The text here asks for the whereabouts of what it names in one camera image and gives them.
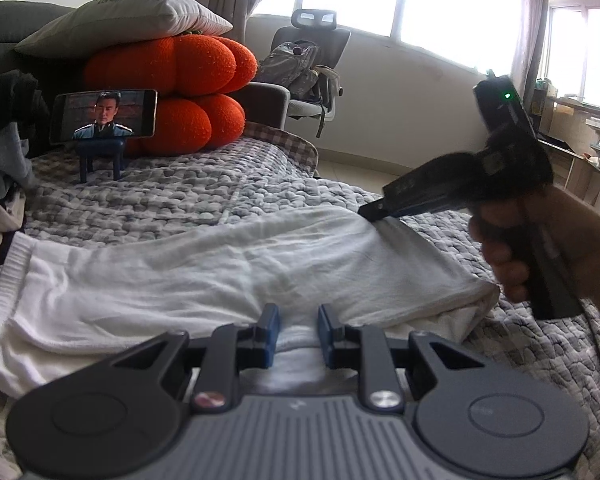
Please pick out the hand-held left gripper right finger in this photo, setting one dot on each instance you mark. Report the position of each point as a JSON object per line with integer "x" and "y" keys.
{"x": 327, "y": 340}

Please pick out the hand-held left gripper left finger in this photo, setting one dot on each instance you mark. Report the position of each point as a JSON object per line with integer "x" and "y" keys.
{"x": 270, "y": 340}

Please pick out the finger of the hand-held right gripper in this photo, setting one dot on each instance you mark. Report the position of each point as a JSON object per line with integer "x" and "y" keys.
{"x": 380, "y": 208}

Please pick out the white pants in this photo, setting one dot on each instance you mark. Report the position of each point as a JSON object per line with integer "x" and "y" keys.
{"x": 180, "y": 270}

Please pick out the person's right hand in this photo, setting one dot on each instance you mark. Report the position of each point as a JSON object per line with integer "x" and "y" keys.
{"x": 595, "y": 250}

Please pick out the wooden shelf unit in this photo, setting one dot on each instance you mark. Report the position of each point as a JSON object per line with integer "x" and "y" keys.
{"x": 580, "y": 170}

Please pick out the brown checked sheet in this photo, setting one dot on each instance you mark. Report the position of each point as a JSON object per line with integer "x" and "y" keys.
{"x": 290, "y": 145}

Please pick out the grey backpack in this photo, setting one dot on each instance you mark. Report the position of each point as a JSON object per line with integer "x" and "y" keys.
{"x": 290, "y": 67}

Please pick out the grey checked quilt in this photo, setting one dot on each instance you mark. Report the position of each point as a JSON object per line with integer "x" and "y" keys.
{"x": 205, "y": 180}

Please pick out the grey office chair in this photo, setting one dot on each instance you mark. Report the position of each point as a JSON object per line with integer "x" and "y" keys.
{"x": 325, "y": 40}

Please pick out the window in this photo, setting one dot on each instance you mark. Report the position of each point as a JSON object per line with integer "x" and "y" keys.
{"x": 430, "y": 0}

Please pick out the orange pumpkin cushion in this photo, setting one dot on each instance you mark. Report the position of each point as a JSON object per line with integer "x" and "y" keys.
{"x": 180, "y": 65}

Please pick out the blue phone stand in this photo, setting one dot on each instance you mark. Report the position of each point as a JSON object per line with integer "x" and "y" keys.
{"x": 100, "y": 147}

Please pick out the smartphone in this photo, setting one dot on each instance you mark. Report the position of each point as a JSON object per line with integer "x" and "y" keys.
{"x": 102, "y": 116}

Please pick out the white pillow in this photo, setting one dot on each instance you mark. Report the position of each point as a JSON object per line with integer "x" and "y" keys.
{"x": 130, "y": 15}

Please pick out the light grey folded garment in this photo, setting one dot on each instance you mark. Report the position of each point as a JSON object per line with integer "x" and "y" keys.
{"x": 5, "y": 155}

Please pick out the black folded garment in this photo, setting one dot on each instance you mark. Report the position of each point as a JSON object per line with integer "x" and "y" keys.
{"x": 10, "y": 100}

